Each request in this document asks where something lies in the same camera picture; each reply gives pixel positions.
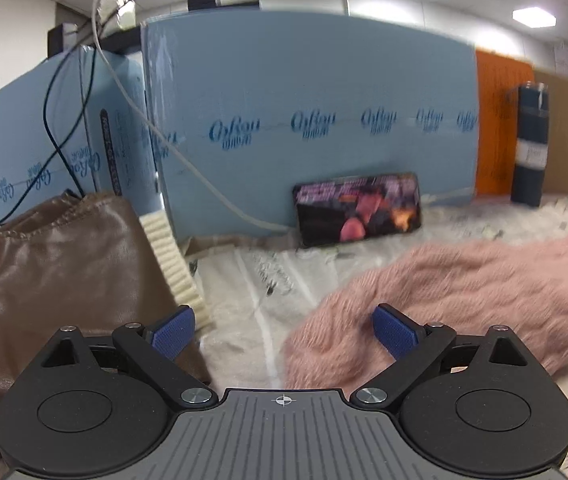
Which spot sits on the smartphone with lit screen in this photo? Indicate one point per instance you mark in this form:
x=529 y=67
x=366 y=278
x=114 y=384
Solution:
x=359 y=208

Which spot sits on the white patterned bed sheet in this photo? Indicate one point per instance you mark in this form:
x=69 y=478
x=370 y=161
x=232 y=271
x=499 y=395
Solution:
x=254 y=300

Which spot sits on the brown leather jacket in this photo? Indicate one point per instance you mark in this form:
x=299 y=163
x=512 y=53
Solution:
x=54 y=280

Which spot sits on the pink fluffy sweater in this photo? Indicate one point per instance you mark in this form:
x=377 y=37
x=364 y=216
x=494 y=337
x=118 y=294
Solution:
x=464 y=285

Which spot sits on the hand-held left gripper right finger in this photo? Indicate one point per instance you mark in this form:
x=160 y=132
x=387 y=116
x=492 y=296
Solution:
x=394 y=331

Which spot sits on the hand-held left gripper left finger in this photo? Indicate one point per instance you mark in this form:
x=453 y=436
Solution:
x=174 y=331

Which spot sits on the dark blue tumbler bottle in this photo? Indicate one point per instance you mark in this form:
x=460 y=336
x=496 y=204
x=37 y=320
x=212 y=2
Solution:
x=530 y=145

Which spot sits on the orange board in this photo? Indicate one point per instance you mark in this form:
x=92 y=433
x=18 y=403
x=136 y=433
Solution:
x=501 y=125

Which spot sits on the large blue foam board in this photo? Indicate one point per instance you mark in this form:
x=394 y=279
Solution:
x=314 y=110

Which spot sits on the blue foam board with label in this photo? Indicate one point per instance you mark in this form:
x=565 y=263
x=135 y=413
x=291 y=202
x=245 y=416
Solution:
x=29 y=150

